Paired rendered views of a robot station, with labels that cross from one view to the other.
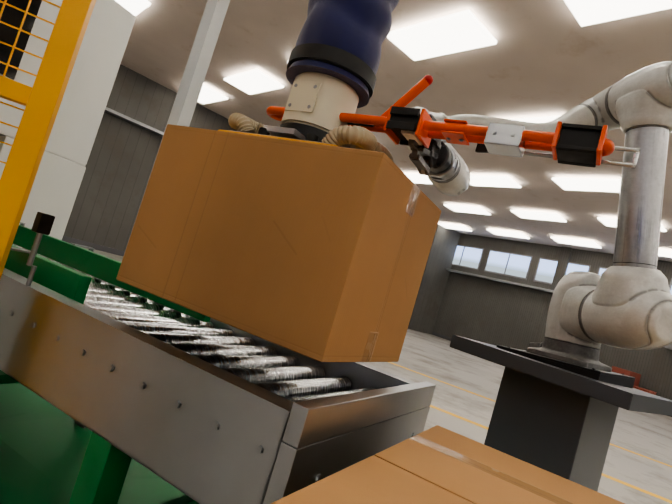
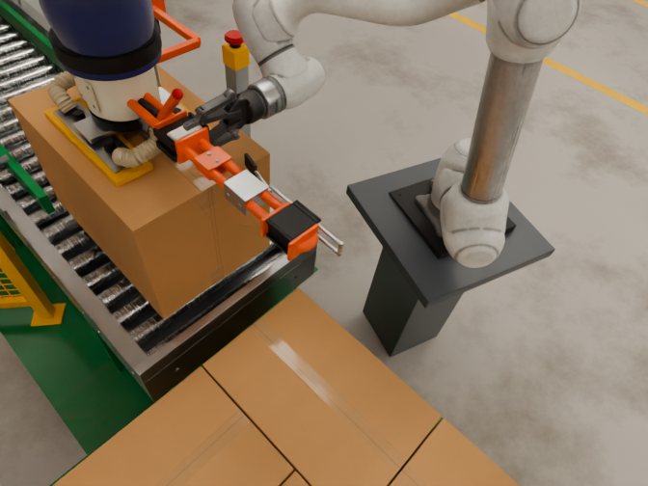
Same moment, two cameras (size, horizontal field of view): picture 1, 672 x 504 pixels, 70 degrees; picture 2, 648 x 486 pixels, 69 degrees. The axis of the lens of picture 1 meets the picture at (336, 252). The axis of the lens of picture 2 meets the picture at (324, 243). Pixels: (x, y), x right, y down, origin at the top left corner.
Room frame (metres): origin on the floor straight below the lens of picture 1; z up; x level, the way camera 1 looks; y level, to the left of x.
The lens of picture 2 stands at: (0.32, -0.53, 1.89)
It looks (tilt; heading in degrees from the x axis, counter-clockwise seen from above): 52 degrees down; 8
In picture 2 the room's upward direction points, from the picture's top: 9 degrees clockwise
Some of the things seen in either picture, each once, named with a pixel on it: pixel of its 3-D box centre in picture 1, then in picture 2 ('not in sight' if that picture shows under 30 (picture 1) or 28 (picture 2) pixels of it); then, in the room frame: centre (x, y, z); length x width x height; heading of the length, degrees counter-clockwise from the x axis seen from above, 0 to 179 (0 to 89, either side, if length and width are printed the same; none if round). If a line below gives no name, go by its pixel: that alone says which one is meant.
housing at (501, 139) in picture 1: (505, 140); (246, 192); (0.95, -0.27, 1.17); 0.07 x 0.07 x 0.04; 61
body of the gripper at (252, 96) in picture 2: (433, 153); (240, 111); (1.19, -0.16, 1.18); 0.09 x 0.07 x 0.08; 151
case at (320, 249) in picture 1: (283, 244); (151, 179); (1.19, 0.13, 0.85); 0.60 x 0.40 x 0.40; 60
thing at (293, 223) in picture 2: (579, 143); (289, 230); (0.88, -0.38, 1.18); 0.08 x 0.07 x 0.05; 61
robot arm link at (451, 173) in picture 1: (441, 163); (264, 98); (1.25, -0.20, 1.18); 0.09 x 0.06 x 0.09; 61
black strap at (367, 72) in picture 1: (332, 76); (108, 38); (1.18, 0.14, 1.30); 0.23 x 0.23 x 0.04
